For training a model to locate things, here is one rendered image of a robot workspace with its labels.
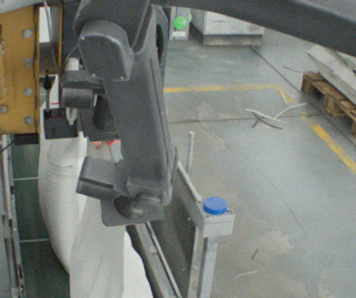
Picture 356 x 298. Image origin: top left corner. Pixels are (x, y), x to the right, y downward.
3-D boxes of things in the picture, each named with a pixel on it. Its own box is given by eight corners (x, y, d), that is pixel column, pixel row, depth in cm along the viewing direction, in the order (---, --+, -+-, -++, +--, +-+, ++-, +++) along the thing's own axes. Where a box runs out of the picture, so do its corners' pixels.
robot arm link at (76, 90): (129, 69, 108) (126, 45, 115) (65, 66, 106) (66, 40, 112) (120, 123, 116) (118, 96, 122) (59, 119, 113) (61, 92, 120)
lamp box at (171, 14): (188, 40, 140) (191, 3, 136) (169, 40, 139) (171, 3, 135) (179, 30, 147) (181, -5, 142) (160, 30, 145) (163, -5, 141)
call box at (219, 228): (232, 234, 153) (235, 215, 151) (202, 238, 151) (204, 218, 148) (222, 216, 160) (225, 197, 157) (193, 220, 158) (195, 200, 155)
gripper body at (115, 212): (97, 187, 102) (103, 177, 95) (156, 182, 105) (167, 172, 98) (102, 225, 100) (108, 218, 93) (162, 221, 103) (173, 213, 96)
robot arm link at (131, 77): (130, 37, 48) (156, -55, 53) (63, 32, 49) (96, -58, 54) (169, 221, 87) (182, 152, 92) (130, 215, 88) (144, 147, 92)
